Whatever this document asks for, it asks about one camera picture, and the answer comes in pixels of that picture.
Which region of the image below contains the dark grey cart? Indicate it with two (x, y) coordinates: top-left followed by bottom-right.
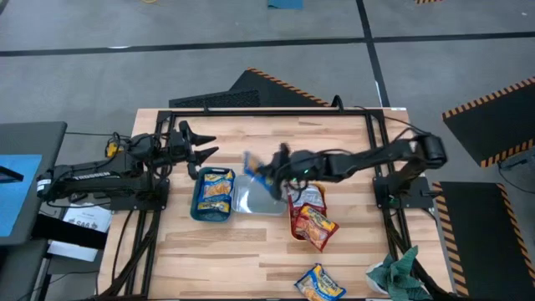
(0, 120), (68, 301)

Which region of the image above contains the blue Maruchan noodle pack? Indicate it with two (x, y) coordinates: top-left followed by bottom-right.
(196, 170), (234, 214)
(242, 150), (279, 201)
(293, 263), (348, 301)

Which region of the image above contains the white plant pot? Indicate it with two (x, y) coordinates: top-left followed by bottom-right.
(365, 262), (390, 296)

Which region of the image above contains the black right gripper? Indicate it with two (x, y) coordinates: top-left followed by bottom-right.
(257, 142), (318, 202)

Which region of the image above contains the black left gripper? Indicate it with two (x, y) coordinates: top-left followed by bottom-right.
(165, 120), (220, 181)

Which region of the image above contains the blue floor mat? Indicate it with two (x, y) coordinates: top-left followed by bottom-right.
(267, 0), (304, 11)

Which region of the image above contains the white printed paper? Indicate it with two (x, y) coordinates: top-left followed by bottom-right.
(62, 203), (113, 233)

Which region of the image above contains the red Maruchan noodle pack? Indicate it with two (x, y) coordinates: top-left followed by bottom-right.
(287, 183), (327, 218)
(291, 203), (340, 253)

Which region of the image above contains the white paper sheet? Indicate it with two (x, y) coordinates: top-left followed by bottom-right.
(47, 240), (99, 263)

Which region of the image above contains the teal plastic bin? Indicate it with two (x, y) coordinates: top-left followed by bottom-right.
(190, 166), (237, 222)

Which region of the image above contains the black power cable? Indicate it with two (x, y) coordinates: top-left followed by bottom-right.
(354, 105), (430, 137)

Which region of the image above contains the black cart bar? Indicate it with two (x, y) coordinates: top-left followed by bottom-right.
(32, 212), (109, 251)

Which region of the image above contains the grey plastic bin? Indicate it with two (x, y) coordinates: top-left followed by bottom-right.
(231, 174), (289, 217)

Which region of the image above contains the yellow power plug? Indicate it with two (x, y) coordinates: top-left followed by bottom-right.
(104, 140), (122, 158)

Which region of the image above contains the green potted plant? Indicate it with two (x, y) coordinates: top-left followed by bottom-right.
(366, 245), (434, 301)

